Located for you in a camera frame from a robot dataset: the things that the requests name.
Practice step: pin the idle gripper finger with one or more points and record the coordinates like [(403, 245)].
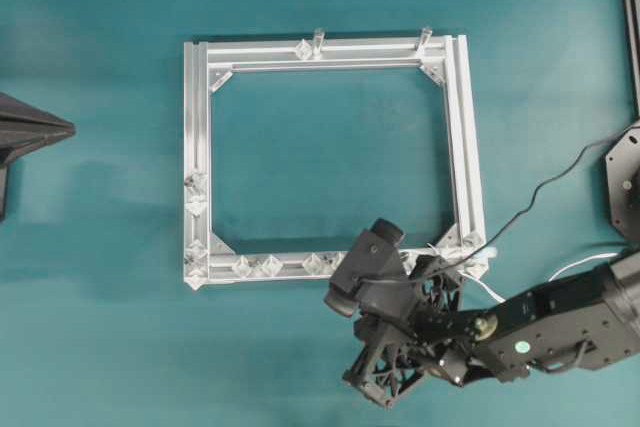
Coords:
[(14, 147), (20, 114)]

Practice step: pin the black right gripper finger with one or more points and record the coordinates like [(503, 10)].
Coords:
[(385, 370)]

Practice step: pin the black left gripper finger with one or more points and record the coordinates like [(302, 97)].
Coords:
[(433, 276)]

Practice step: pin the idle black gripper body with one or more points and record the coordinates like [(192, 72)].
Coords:
[(4, 180)]

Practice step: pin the black active gripper body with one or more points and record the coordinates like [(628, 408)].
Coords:
[(442, 334)]

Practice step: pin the black active robot arm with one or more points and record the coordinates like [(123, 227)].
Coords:
[(586, 320)]

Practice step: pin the steel pin top middle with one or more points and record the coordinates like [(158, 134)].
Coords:
[(318, 39)]

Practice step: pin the square aluminium extrusion frame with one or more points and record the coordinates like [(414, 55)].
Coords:
[(285, 155)]

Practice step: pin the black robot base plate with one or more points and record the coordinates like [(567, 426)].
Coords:
[(622, 171)]

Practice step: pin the black rail at edge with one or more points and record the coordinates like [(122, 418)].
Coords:
[(631, 11)]

